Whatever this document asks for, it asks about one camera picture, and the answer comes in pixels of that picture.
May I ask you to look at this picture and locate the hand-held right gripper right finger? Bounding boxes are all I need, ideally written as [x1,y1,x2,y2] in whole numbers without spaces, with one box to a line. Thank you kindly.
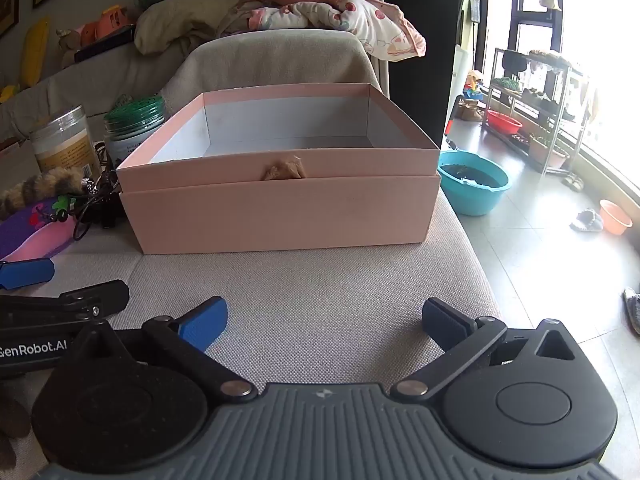
[390,298,577,404]

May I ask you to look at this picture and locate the cream pillow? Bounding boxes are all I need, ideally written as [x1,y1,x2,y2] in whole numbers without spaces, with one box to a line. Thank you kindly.
[134,0,251,56]

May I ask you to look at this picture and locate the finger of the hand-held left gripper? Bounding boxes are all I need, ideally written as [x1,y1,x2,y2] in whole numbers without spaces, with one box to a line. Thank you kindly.
[0,258,55,291]
[0,280,130,329]

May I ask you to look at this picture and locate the metal shoe rack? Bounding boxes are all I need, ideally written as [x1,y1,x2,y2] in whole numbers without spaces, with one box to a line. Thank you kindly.
[482,47,594,176]

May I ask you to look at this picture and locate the purple felt pouch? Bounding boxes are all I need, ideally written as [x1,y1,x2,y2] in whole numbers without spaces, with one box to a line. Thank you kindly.
[0,196,84,261]

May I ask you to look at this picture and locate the colourful toy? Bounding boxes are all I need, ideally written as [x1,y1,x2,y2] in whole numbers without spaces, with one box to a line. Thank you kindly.
[462,70,485,101]

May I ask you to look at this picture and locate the brown boots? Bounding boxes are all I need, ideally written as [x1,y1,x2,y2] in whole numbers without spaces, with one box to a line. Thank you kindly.
[457,99,484,122]

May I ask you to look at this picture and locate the brown plant pots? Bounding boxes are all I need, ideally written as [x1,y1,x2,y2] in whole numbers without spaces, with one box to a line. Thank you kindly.
[527,132,569,169]

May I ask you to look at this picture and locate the grey blue slippers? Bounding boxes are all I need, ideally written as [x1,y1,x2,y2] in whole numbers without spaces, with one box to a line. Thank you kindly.
[622,287,640,336]

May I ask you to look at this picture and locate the red plastic basin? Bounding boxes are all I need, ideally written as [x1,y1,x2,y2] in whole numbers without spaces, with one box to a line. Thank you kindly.
[485,110,524,136]

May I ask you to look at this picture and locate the dark flat box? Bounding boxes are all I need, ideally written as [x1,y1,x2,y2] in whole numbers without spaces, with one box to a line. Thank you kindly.
[73,25,136,64]

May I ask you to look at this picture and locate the yellow plush toy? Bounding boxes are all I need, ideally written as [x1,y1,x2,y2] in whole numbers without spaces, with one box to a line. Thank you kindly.
[20,17,51,89]

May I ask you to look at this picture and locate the green lidded jar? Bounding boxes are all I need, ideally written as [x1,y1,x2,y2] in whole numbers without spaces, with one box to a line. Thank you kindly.
[103,94,167,169]

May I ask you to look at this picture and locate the pink cardboard box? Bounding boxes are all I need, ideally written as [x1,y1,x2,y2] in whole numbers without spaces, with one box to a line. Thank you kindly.
[116,84,442,255]

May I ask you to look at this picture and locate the grey slipper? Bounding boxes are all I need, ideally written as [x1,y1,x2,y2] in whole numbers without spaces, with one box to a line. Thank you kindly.
[570,208,605,234]

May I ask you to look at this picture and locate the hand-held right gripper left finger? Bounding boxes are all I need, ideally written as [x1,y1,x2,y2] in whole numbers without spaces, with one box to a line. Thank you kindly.
[60,296,254,404]

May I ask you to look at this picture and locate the blue plastic basin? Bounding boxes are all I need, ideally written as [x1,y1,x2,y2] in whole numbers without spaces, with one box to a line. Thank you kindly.
[437,150,511,217]

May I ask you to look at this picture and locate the striped furry tail toy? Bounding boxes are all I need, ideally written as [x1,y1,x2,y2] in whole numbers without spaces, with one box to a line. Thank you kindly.
[0,166,89,221]

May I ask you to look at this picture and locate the small orange basin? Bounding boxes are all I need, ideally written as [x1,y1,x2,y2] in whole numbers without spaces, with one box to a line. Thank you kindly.
[599,199,634,236]

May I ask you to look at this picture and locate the clear lidded jar tan label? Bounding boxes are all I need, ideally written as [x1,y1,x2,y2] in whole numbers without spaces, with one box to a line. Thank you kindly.
[29,105,101,177]

